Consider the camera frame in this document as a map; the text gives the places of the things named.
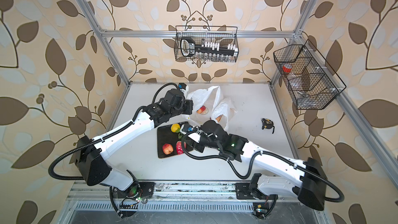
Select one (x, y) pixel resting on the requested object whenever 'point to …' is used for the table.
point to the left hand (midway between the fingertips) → (195, 102)
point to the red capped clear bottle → (286, 69)
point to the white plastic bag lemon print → (209, 104)
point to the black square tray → (165, 135)
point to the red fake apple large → (167, 149)
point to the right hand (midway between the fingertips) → (188, 135)
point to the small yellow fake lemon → (174, 127)
